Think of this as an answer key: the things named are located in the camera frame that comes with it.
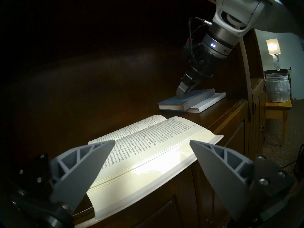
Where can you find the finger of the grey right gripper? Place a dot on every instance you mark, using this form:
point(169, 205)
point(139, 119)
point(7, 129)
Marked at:
point(182, 88)
point(194, 83)

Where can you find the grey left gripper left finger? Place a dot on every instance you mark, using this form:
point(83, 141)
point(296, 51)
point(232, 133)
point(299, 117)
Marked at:
point(78, 168)

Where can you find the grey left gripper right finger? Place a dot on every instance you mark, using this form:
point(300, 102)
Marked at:
point(225, 180)

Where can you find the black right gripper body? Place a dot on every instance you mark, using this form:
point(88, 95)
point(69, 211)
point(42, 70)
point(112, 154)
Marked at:
point(204, 61)

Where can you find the blue hardcover book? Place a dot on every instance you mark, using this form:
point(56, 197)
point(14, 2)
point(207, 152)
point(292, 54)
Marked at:
point(187, 99)

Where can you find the paperback book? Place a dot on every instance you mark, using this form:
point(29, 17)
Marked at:
point(152, 146)

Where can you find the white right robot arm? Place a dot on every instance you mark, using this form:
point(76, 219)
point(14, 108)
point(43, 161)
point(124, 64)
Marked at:
point(237, 6)

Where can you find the white hardcover book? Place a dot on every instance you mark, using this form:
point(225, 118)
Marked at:
point(209, 101)

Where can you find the lit white table lamp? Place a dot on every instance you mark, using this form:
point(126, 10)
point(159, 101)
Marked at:
point(273, 47)

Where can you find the dark wooden bookcase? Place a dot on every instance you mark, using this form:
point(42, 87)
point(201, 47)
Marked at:
point(71, 87)

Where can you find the light wooden side table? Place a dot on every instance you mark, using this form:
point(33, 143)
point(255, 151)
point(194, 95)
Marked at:
point(276, 106)

